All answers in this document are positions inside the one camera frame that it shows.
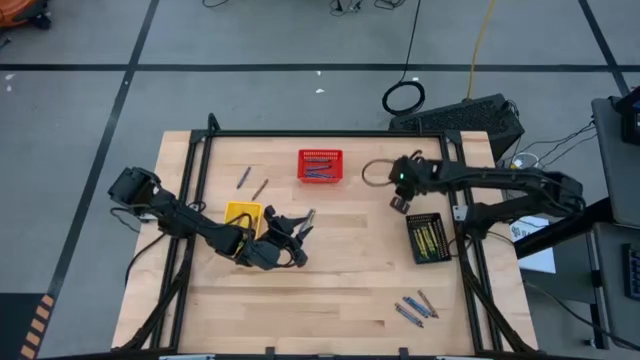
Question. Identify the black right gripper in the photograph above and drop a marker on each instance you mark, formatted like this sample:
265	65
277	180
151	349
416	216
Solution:
410	177

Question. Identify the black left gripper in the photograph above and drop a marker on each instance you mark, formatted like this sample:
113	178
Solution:
260	254

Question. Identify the yellow plastic basket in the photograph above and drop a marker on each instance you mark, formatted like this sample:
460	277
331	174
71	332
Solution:
232	209

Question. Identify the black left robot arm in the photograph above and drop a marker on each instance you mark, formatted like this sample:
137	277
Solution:
175	220

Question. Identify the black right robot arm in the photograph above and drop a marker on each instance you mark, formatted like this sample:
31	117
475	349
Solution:
500	177

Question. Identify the black plastic basket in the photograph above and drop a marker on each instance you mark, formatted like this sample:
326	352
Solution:
444	250

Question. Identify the red plastic basket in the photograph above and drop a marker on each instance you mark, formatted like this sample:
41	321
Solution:
320	152

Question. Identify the black computer case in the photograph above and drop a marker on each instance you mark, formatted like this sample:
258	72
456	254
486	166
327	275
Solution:
460	117

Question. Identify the white paper sheet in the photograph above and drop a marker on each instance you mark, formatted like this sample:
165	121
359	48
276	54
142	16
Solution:
537	260

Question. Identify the black diagonal beam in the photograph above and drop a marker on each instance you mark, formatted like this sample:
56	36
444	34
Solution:
565	227

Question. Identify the grey side table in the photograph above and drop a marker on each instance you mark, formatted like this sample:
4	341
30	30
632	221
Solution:
607	280
612	175

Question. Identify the black keypad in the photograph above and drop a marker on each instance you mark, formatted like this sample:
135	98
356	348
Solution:
632	272

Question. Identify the black device with screen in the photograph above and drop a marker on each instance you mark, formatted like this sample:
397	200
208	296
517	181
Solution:
630	120

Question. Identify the black orange striped mat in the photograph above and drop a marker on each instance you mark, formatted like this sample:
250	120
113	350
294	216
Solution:
15	325

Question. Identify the orange shop vacuum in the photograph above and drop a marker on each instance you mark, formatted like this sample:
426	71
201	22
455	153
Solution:
20	10

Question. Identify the silver frame bracket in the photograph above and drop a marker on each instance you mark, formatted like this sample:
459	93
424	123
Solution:
460	212

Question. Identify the black aluminium table frame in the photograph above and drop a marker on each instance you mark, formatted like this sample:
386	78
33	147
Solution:
325	133

